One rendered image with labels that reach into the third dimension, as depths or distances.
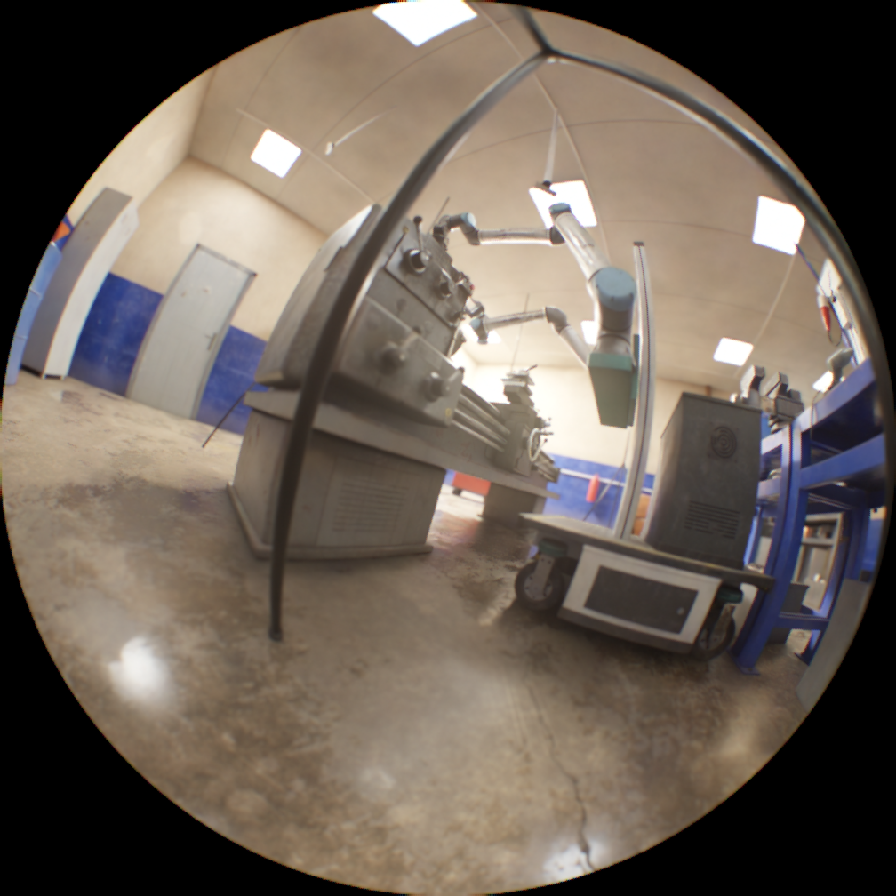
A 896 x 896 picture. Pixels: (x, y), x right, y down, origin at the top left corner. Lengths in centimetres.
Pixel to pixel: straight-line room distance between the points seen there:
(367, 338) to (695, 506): 108
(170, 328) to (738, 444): 471
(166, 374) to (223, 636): 366
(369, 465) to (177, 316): 362
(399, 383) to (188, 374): 345
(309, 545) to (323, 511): 12
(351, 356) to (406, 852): 91
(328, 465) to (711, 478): 118
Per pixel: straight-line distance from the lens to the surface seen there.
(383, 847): 40
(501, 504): 286
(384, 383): 79
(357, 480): 90
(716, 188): 347
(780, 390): 142
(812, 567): 612
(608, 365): 97
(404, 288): 107
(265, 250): 456
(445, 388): 89
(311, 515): 86
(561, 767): 53
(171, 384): 401
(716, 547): 98
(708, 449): 98
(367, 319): 77
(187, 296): 418
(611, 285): 97
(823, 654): 115
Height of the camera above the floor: 40
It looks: 4 degrees up
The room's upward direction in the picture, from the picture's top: 16 degrees clockwise
